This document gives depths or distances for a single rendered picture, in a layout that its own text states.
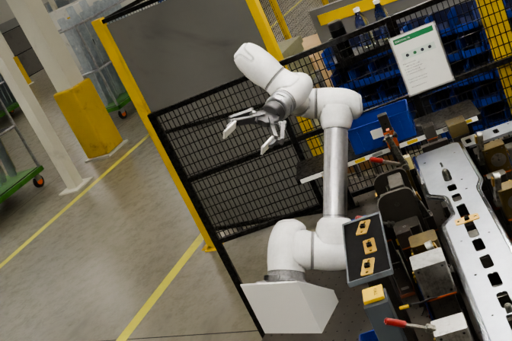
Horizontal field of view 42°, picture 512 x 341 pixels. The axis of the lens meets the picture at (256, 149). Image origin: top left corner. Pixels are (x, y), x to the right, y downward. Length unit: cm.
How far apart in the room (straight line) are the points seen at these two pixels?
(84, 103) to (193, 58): 513
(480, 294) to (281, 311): 91
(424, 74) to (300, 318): 132
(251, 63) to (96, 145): 762
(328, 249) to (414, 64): 105
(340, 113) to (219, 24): 186
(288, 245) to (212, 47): 215
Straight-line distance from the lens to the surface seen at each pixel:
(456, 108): 328
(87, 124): 968
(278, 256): 268
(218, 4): 440
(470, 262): 221
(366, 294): 195
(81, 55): 1186
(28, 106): 875
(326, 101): 276
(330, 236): 268
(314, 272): 306
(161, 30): 468
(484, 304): 204
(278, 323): 276
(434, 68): 327
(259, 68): 224
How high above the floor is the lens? 223
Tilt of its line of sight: 18 degrees down
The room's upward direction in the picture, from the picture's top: 25 degrees counter-clockwise
